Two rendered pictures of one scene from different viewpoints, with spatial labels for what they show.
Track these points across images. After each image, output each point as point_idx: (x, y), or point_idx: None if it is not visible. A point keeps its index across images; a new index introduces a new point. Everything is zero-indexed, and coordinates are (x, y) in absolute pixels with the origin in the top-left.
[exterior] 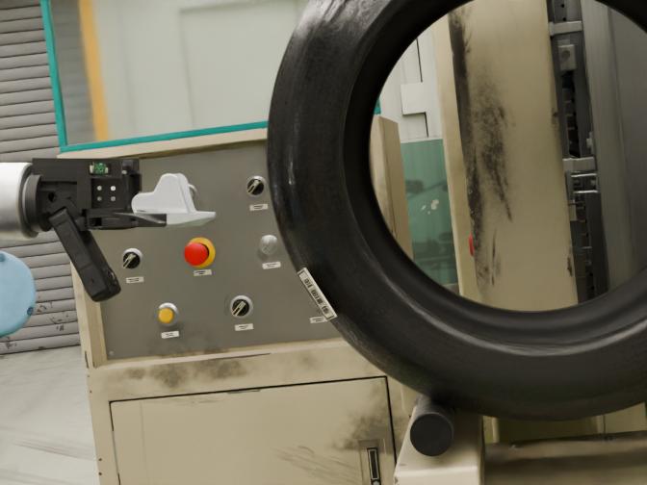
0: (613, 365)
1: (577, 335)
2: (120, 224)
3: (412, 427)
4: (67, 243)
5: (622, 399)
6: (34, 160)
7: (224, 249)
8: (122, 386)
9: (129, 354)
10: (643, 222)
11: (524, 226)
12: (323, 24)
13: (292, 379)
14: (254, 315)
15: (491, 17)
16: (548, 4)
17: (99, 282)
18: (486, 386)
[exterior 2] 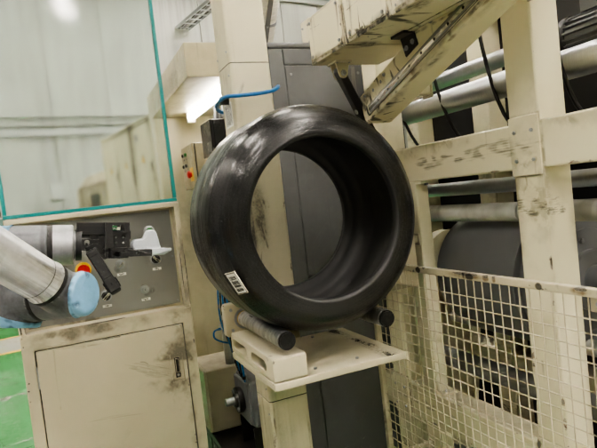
0: (354, 303)
1: (305, 294)
2: (131, 255)
3: (279, 339)
4: (97, 266)
5: (354, 317)
6: (77, 223)
7: None
8: (43, 342)
9: (42, 325)
10: (294, 247)
11: (273, 250)
12: (240, 163)
13: (136, 329)
14: (113, 299)
15: None
16: None
17: (115, 284)
18: (308, 316)
